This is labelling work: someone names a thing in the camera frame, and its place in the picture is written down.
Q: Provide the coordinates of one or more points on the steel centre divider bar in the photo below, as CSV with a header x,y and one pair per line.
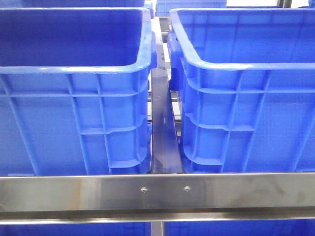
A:
x,y
166,157

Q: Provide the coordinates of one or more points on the large blue crate left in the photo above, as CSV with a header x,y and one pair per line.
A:
x,y
74,91

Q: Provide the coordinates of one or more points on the large blue crate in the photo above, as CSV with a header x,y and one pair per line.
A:
x,y
246,82
74,91

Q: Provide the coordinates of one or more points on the large blue crate right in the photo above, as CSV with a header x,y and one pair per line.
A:
x,y
246,82

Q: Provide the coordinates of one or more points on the blue crate back middle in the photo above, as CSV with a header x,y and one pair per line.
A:
x,y
164,6

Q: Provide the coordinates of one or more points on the blue crate lower left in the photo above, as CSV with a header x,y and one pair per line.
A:
x,y
100,229

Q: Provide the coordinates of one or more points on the blue crate back left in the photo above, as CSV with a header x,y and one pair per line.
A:
x,y
84,3

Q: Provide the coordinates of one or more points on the blue crate lower right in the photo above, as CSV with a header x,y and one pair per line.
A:
x,y
303,227

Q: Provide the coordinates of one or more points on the steel front shelf rail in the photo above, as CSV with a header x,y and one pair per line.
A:
x,y
117,198

